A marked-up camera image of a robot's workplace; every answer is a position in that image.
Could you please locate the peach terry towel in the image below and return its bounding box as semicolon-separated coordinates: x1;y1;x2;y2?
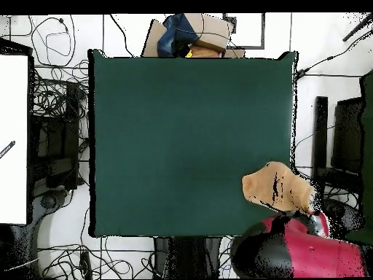
240;160;317;214

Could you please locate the orange and yellow item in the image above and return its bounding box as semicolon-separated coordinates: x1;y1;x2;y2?
184;44;223;58

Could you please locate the dark green table cloth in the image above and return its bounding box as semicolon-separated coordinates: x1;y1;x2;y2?
87;49;298;238

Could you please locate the brown cardboard box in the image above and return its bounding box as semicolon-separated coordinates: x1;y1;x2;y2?
141;12;246;58

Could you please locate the blue cloth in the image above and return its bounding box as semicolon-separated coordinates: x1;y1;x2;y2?
157;13;200;58

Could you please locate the black equipment rack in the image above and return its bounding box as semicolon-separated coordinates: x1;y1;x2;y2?
28;81;87;190

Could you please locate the white board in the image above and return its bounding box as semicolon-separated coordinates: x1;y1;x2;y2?
0;54;29;225

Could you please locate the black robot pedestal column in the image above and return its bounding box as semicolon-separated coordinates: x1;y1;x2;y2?
153;236;223;279

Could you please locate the black cable with plug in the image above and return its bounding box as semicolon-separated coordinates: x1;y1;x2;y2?
296;28;373;80

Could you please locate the black rectangular frame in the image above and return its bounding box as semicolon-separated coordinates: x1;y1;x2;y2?
222;12;267;51

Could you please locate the black looped cable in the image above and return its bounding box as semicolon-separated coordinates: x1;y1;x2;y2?
29;15;77;69

